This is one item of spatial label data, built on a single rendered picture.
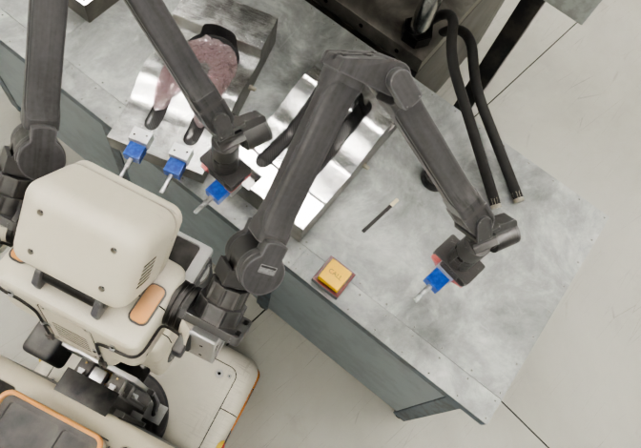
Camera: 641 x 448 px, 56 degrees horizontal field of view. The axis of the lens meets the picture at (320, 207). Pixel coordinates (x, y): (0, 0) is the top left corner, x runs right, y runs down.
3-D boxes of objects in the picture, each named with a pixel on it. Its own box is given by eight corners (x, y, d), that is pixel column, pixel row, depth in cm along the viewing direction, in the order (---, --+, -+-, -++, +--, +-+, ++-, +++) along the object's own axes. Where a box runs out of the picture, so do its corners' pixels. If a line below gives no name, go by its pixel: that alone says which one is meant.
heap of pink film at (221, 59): (209, 132, 155) (208, 115, 148) (145, 107, 155) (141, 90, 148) (248, 57, 166) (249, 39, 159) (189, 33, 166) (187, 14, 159)
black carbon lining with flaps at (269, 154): (298, 201, 150) (302, 185, 141) (248, 162, 152) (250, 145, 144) (377, 112, 164) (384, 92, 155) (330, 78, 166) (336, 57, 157)
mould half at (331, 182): (299, 242, 153) (304, 223, 141) (220, 181, 157) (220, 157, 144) (405, 117, 173) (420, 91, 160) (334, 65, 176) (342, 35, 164)
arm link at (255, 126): (196, 104, 122) (211, 117, 116) (244, 82, 126) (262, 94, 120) (213, 152, 129) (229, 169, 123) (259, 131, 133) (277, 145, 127)
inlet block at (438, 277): (418, 312, 140) (425, 306, 135) (403, 295, 141) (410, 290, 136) (454, 276, 145) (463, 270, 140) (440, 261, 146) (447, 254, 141)
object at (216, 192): (202, 224, 141) (201, 215, 136) (187, 210, 141) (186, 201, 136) (241, 188, 146) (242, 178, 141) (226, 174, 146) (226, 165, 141)
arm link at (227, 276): (210, 277, 105) (218, 294, 101) (233, 227, 103) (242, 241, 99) (256, 287, 110) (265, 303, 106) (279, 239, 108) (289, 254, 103)
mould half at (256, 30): (203, 184, 156) (201, 164, 146) (110, 147, 156) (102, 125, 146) (275, 42, 176) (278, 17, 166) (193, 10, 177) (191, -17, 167)
